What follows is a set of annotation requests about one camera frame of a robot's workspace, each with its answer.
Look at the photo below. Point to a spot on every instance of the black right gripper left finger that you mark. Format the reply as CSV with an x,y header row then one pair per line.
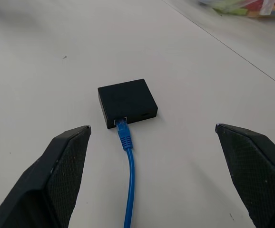
x,y
44,180

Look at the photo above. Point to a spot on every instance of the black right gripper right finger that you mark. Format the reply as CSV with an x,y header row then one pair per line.
x,y
256,171

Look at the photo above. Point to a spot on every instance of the black network box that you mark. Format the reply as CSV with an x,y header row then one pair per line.
x,y
126,101

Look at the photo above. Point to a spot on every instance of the clear bag of colourful blocks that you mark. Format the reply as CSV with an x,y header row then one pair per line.
x,y
249,8

